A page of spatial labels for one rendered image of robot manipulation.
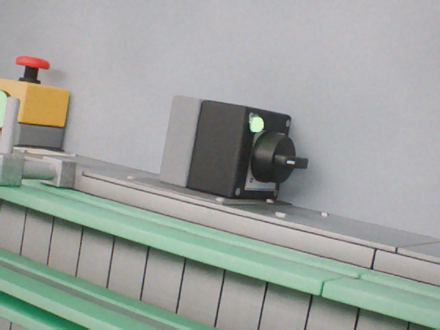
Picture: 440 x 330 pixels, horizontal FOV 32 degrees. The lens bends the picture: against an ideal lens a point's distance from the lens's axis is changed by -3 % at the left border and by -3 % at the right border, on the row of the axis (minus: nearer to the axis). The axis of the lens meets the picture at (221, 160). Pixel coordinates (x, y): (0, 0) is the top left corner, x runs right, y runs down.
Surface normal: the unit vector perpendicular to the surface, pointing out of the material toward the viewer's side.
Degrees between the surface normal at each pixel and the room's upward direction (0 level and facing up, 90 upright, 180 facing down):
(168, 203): 0
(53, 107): 90
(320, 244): 0
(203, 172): 0
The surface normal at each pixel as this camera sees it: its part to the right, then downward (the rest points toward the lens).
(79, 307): 0.17, -0.98
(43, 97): 0.82, 0.17
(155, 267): -0.55, -0.05
